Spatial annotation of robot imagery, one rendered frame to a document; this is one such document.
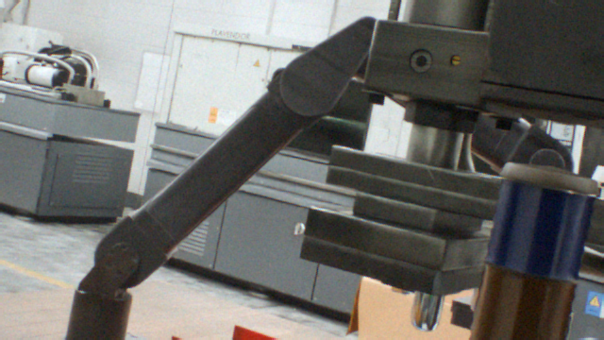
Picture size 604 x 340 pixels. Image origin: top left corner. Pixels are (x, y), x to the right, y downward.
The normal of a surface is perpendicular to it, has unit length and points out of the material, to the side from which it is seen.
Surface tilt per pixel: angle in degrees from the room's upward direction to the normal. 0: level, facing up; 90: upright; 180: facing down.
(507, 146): 93
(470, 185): 90
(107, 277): 90
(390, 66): 90
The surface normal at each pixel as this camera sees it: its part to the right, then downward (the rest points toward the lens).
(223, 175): 0.00, 0.08
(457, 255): 0.85, 0.19
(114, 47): -0.54, -0.06
